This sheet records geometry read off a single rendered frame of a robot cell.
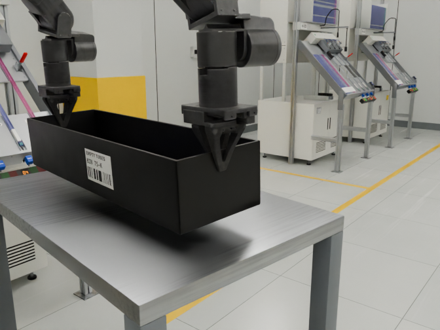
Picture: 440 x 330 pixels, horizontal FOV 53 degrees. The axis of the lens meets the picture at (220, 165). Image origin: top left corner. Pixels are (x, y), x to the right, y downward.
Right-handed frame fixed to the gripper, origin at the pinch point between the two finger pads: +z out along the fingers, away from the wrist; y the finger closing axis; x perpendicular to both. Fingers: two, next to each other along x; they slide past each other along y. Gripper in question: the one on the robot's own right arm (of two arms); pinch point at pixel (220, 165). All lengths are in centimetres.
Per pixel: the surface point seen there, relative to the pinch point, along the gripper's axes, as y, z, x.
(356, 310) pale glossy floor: 38, 96, -114
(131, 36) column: 294, -26, -169
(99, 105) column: 287, 28, -129
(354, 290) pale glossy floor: 48, 97, -128
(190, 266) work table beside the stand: -3.0, 12.6, 8.8
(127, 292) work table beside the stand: -3.0, 12.3, 19.2
